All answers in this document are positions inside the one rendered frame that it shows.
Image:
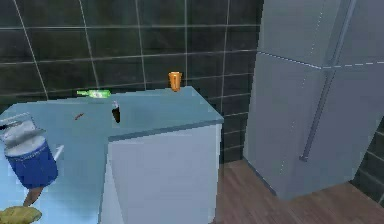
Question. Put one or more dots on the orange cup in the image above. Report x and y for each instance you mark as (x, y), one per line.
(175, 80)

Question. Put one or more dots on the white counter cabinet blue top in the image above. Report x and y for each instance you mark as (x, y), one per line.
(160, 166)

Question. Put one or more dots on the dark pepper shaker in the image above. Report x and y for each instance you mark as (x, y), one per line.
(116, 113)

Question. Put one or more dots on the green glass bottle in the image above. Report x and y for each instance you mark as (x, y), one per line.
(96, 93)

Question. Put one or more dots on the small brown red utensil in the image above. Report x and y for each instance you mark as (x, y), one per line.
(79, 116)

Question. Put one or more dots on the grey fridge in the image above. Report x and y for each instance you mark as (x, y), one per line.
(310, 100)

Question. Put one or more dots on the white thin stick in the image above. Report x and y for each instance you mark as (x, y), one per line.
(58, 152)

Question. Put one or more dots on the yellow green lumpy food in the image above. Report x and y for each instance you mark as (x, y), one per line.
(19, 215)

